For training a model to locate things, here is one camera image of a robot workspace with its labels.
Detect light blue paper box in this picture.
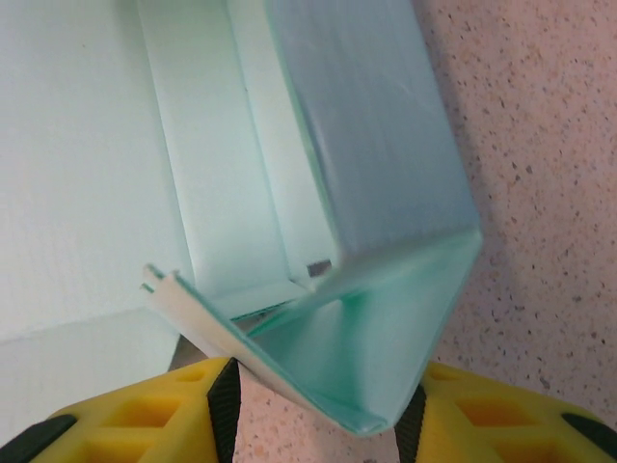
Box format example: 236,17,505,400
0,0,483,438

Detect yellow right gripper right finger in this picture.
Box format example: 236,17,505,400
392,361,617,463

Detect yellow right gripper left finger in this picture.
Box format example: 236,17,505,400
12,356,242,463

